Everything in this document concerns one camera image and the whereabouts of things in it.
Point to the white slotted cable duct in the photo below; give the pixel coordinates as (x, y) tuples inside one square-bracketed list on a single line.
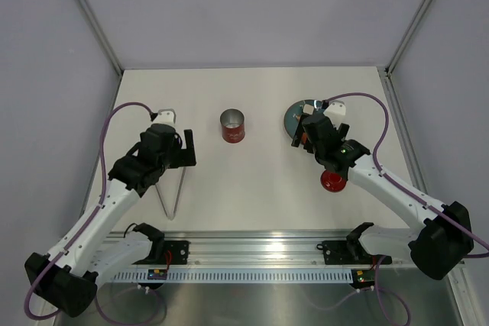
[(235, 276)]

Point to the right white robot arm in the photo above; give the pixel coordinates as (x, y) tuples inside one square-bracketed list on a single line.
[(436, 237)]

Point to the blue ceramic plate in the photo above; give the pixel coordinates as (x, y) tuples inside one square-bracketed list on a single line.
[(293, 114)]

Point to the red can lid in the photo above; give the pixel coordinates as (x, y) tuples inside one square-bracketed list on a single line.
[(332, 182)]

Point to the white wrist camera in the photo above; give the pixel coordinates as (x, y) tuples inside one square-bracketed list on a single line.
[(336, 108), (164, 116)]

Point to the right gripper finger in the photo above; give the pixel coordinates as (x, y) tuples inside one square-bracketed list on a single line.
[(341, 131), (299, 137)]

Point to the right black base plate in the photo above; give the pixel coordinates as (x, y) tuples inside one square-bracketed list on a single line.
[(344, 252)]

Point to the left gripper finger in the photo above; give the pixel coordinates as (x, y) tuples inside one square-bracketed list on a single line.
[(189, 153), (175, 163)]

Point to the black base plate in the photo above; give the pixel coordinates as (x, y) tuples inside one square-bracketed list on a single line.
[(176, 251), (344, 252)]

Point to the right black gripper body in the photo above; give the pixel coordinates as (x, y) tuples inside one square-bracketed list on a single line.
[(309, 146)]

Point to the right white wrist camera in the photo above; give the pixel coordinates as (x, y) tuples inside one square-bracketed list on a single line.
[(336, 108)]

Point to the metal tongs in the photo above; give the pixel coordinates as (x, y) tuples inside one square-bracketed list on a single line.
[(169, 189)]

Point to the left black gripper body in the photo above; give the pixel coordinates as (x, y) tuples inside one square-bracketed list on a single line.
[(175, 153)]

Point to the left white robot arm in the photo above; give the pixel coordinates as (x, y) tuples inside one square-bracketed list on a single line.
[(70, 273)]

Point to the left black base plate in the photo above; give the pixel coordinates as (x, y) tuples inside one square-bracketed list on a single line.
[(176, 251)]

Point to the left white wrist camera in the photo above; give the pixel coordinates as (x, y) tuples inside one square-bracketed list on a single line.
[(164, 116)]

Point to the red metal can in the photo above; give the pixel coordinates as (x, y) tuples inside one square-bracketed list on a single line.
[(232, 123)]

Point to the aluminium mounting rail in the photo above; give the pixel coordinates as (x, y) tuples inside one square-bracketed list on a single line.
[(255, 248)]

